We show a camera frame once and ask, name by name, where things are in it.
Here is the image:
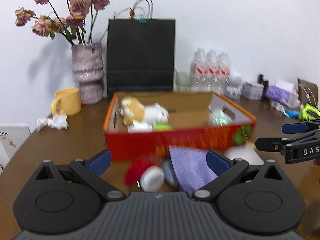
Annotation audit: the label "purple drawstring cloth pouch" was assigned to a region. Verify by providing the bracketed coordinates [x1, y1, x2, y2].
[169, 146, 217, 197]

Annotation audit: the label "red soft item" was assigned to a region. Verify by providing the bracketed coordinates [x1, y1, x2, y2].
[124, 159, 155, 186]

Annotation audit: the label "clear plastic bag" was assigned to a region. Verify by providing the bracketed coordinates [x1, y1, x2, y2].
[209, 108, 233, 126]

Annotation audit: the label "white tissue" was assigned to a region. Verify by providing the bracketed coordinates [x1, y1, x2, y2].
[127, 120, 153, 133]

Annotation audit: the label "white round container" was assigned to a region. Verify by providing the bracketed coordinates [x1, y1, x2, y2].
[140, 165, 165, 192]

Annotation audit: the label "white and yellow plush alpaca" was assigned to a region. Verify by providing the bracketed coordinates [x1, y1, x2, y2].
[120, 96, 169, 126]

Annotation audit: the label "green tissue pack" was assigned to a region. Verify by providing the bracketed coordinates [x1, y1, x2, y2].
[153, 121, 173, 132]

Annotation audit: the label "neon yellow black gadget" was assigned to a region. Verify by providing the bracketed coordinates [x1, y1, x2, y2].
[298, 103, 320, 121]

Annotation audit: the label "purple wet wipes pack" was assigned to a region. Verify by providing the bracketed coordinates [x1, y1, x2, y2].
[265, 86, 292, 105]

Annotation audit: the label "red cardboard box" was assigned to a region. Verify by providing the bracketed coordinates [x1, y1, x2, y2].
[104, 92, 257, 161]

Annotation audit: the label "small printed tin box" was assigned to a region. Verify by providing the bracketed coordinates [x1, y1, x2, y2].
[242, 82, 264, 101]

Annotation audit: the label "crumpled paper near mug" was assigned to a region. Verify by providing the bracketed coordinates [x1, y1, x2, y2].
[37, 114, 68, 132]

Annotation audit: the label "black small bottles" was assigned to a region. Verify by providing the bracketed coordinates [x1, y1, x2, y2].
[258, 74, 269, 100]

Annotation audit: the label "white robot figurine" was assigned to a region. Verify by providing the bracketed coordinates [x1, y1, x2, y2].
[225, 71, 243, 100]

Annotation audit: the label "yellow ceramic mug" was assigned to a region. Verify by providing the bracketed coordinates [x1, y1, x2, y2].
[50, 87, 81, 116]

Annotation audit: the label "right water bottle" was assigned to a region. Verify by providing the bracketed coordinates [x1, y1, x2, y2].
[219, 51, 231, 94]

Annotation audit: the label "water bottle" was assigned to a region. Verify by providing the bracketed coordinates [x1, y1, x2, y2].
[207, 49, 220, 93]
[190, 48, 207, 92]
[219, 51, 231, 94]

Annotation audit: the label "white paper box at edge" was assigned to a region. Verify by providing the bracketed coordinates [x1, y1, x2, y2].
[1, 124, 30, 169]

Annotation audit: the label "purple ceramic vase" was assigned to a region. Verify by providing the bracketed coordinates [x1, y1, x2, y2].
[71, 42, 105, 105]

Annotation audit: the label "middle water bottle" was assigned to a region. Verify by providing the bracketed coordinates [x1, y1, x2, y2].
[207, 49, 220, 93]

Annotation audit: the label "clear drinking glass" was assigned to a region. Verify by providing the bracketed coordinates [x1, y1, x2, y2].
[175, 70, 191, 92]

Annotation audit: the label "left water bottle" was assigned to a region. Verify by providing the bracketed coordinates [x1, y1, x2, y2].
[190, 48, 207, 92]

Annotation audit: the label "black paper shopping bag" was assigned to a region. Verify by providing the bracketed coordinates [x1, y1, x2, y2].
[106, 0, 176, 98]

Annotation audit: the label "teal binder clip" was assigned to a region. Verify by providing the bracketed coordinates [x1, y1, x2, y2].
[138, 17, 148, 23]

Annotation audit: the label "dried pink rose bouquet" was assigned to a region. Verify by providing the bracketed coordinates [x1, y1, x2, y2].
[14, 0, 111, 46]

